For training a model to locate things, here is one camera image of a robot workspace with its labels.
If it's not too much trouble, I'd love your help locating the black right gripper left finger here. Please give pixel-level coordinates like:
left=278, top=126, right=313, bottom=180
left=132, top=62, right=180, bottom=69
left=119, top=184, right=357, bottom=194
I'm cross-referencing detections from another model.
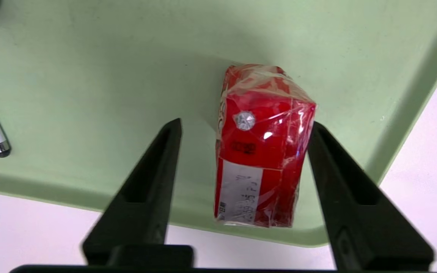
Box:
left=82, top=118, right=194, bottom=266

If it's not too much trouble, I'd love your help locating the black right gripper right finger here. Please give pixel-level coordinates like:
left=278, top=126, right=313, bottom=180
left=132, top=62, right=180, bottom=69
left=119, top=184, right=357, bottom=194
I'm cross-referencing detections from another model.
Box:
left=308, top=121, right=435, bottom=270

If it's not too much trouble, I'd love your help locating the red drink carton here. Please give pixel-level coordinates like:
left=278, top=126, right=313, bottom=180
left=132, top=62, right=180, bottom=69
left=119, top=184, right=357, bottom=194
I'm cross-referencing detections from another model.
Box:
left=214, top=64, right=316, bottom=229

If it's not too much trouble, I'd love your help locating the light green plastic tray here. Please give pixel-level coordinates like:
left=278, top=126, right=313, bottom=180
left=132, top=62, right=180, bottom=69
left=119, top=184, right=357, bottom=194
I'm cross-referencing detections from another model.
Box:
left=0, top=0, right=437, bottom=248

